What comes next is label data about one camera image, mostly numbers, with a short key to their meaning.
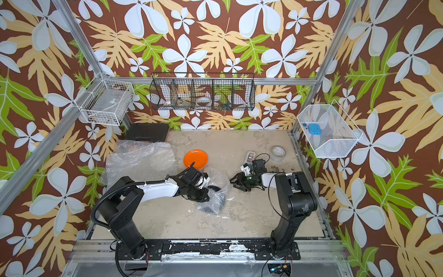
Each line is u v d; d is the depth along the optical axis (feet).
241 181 2.76
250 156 3.32
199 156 3.45
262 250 2.41
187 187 2.39
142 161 3.40
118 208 1.52
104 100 2.84
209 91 3.20
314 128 2.82
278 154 3.57
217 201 2.83
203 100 3.25
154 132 3.90
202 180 2.55
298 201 1.59
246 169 3.01
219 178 3.18
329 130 2.78
